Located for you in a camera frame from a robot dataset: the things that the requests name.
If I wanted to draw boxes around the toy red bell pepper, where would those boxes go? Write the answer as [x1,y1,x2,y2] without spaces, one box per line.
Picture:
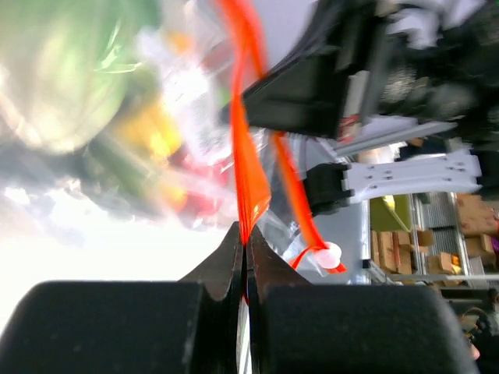
[168,148,235,227]

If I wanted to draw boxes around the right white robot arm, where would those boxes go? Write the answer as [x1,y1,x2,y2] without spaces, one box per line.
[242,1,498,213]

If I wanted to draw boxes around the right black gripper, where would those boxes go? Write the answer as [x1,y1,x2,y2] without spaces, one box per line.
[242,1,498,143]

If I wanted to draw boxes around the clear zip top bag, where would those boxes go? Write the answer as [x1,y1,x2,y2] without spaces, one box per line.
[140,0,349,281]

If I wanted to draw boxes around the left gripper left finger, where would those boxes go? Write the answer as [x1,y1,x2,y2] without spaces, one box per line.
[181,222,243,373]

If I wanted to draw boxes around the toy yellow pear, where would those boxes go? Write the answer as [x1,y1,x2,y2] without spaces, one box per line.
[115,101,182,161]

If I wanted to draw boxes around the toy napa cabbage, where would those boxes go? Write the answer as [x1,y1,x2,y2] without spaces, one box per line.
[1,1,161,154]

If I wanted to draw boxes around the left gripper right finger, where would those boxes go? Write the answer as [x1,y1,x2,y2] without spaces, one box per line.
[246,228,311,373]

